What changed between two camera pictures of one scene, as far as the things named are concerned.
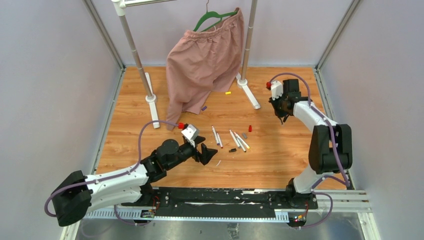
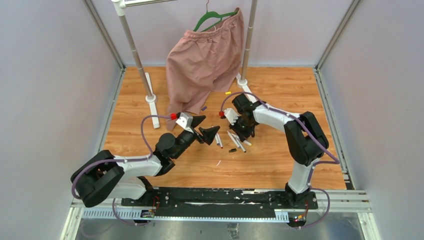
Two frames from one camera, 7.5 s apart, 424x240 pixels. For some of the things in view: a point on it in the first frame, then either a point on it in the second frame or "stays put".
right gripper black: x=279 y=114 -> x=243 y=135
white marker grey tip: x=237 y=143 stays put
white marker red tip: x=220 y=140 stays put
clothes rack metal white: x=243 y=81 stays put
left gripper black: x=206 y=153 -> x=208 y=133
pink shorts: x=202 y=62 stays put
